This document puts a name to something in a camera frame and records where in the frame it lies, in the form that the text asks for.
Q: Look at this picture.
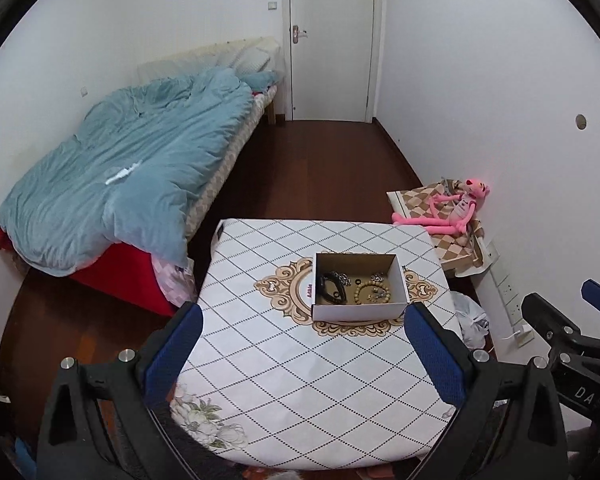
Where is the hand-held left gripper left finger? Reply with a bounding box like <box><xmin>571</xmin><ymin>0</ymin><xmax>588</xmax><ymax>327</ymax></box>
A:
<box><xmin>37</xmin><ymin>301</ymin><xmax>204</xmax><ymax>480</ymax></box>

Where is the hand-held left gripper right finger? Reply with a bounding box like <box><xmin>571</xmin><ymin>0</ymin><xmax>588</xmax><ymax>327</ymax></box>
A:
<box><xmin>404</xmin><ymin>301</ymin><xmax>569</xmax><ymax>480</ymax></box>

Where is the white cardboard box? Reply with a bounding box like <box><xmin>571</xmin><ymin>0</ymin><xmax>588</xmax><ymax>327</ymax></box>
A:
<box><xmin>311</xmin><ymin>252</ymin><xmax>411</xmax><ymax>322</ymax></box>

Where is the wooden bead bracelet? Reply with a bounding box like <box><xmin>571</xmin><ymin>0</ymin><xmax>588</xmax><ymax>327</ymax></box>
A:
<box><xmin>352</xmin><ymin>282</ymin><xmax>392</xmax><ymax>305</ymax></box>

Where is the black band bracelet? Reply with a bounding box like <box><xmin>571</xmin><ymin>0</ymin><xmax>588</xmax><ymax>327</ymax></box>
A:
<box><xmin>316</xmin><ymin>271</ymin><xmax>350</xmax><ymax>306</ymax></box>

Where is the white power strip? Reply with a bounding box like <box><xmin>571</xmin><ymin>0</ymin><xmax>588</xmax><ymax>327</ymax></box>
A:
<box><xmin>490</xmin><ymin>260</ymin><xmax>536</xmax><ymax>348</ymax></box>

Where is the white plastic bag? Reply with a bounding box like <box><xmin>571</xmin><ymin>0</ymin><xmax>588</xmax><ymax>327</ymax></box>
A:
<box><xmin>452</xmin><ymin>290</ymin><xmax>492</xmax><ymax>348</ymax></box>

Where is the pink patterned quilt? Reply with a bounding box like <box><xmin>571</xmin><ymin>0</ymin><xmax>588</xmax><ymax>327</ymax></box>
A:
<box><xmin>152</xmin><ymin>255</ymin><xmax>197</xmax><ymax>311</ymax></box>

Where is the white cardboard piece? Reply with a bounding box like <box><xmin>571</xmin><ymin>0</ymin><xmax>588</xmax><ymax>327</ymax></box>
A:
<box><xmin>450</xmin><ymin>240</ymin><xmax>501</xmax><ymax>278</ymax></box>

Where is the red bed sheet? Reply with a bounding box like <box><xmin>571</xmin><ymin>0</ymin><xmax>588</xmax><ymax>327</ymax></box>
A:
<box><xmin>0</xmin><ymin>227</ymin><xmax>178</xmax><ymax>317</ymax></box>

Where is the diamond pattern tablecloth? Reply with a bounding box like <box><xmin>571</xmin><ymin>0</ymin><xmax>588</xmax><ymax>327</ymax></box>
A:
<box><xmin>167</xmin><ymin>218</ymin><xmax>468</xmax><ymax>472</ymax></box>

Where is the pink plush toy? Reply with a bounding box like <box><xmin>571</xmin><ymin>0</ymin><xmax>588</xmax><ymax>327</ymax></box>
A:
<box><xmin>392</xmin><ymin>176</ymin><xmax>492</xmax><ymax>235</ymax></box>

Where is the white fabric strip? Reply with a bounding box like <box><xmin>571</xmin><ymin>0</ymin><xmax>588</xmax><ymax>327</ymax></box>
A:
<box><xmin>105</xmin><ymin>160</ymin><xmax>143</xmax><ymax>186</ymax></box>

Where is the blue duvet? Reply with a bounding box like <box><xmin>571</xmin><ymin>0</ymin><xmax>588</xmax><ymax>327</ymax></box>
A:
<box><xmin>0</xmin><ymin>67</ymin><xmax>286</xmax><ymax>278</ymax></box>

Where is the beige headboard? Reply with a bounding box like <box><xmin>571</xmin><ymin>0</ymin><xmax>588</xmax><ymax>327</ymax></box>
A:
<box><xmin>137</xmin><ymin>37</ymin><xmax>281</xmax><ymax>81</ymax></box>

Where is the white pillow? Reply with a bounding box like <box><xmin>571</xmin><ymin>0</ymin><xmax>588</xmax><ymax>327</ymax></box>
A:
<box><xmin>230</xmin><ymin>42</ymin><xmax>281</xmax><ymax>76</ymax></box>

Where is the white door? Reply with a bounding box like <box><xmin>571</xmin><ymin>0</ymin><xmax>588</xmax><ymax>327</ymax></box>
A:
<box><xmin>287</xmin><ymin>0</ymin><xmax>378</xmax><ymax>122</ymax></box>

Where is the wooden bed frame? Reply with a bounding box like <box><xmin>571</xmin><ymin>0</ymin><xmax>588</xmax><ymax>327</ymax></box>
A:
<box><xmin>265</xmin><ymin>85</ymin><xmax>286</xmax><ymax>123</ymax></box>

